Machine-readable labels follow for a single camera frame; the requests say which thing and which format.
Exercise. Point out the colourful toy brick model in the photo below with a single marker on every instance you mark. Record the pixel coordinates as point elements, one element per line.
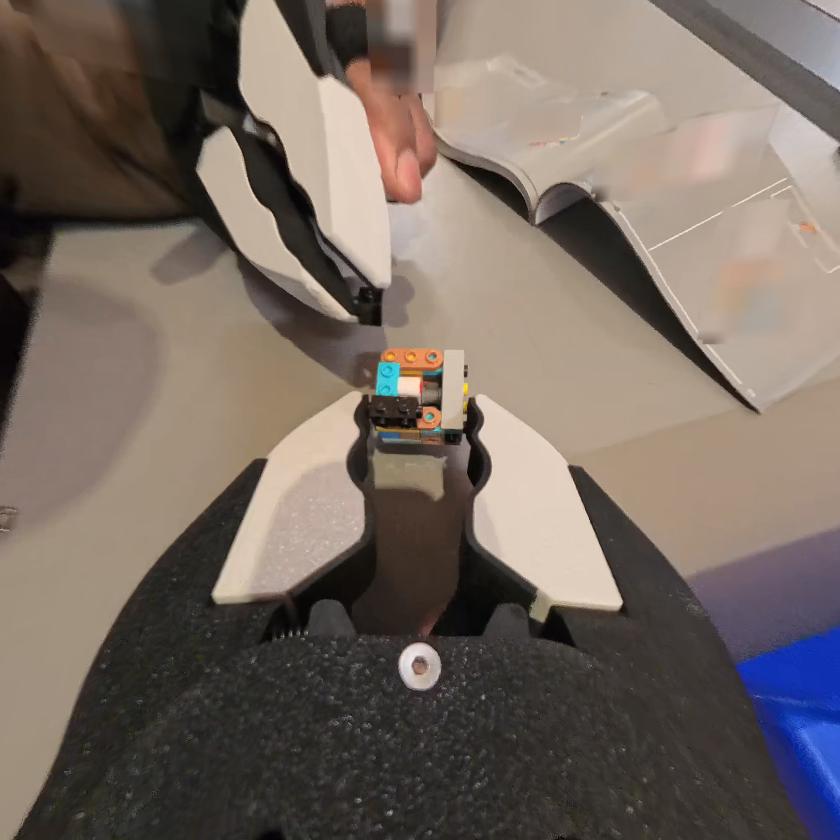
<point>420,397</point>

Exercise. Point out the blue plastic bin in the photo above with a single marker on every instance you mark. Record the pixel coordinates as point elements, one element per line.
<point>794,709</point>

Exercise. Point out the open instruction booklet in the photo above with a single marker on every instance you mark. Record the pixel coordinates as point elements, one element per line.
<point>689,216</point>

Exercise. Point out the person's left forearm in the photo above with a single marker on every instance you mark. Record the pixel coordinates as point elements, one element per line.
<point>98,98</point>

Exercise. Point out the small black toy brick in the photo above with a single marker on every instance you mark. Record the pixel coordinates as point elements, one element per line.
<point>369,307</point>

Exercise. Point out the small metal clip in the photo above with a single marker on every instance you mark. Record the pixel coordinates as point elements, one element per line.
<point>6,518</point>

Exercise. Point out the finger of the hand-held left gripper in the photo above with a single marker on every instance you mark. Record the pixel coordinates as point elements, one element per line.
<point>334,170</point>
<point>249,210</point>

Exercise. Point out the person's left hand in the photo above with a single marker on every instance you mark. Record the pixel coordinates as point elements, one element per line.
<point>400,151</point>

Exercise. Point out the person's brown hoodie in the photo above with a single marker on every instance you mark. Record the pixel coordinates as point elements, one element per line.
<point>16,295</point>

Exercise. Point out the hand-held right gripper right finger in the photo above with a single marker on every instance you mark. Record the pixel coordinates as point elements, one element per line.
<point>531,512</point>

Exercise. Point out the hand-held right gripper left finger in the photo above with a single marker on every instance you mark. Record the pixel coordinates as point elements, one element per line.
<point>308,512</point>

